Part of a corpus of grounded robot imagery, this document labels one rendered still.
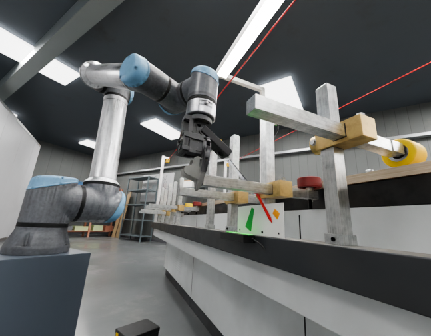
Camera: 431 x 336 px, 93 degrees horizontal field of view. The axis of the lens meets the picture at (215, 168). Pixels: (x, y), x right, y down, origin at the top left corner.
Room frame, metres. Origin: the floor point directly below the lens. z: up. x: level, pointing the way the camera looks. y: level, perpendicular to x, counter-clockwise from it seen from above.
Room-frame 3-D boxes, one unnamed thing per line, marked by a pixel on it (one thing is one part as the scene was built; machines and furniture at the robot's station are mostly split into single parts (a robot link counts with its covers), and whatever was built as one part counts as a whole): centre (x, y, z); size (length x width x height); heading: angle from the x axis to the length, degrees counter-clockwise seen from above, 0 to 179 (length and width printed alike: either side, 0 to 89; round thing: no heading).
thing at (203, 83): (0.56, 0.05, 1.13); 0.10 x 0.09 x 0.12; 51
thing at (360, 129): (0.45, -0.29, 0.94); 0.13 x 0.06 x 0.05; 23
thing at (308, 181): (0.73, -0.34, 0.85); 0.08 x 0.08 x 0.11
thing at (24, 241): (0.79, 0.62, 0.65); 0.19 x 0.19 x 0.10
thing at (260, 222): (0.72, -0.15, 0.75); 0.26 x 0.01 x 0.10; 23
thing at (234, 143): (0.93, -0.09, 0.91); 0.03 x 0.03 x 0.48; 23
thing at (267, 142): (0.70, -0.19, 0.93); 0.03 x 0.03 x 0.48; 23
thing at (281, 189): (0.68, -0.20, 0.84); 0.13 x 0.06 x 0.05; 23
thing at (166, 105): (0.62, 0.15, 1.14); 0.12 x 0.12 x 0.09; 51
